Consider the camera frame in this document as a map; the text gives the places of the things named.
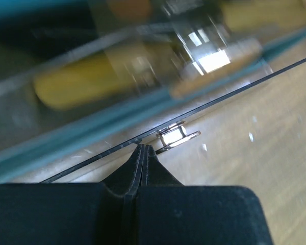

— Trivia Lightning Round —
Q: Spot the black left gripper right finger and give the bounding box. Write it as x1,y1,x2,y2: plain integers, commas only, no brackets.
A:
136,145,273,244

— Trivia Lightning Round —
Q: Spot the yellow screwdriver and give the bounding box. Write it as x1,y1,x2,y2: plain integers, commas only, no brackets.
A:
33,43,167,110

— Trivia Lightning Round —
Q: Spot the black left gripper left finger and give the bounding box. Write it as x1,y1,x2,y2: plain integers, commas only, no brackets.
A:
0,144,145,244

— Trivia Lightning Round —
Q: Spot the teal drawer cabinet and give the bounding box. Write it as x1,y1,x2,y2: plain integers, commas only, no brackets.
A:
0,0,306,179

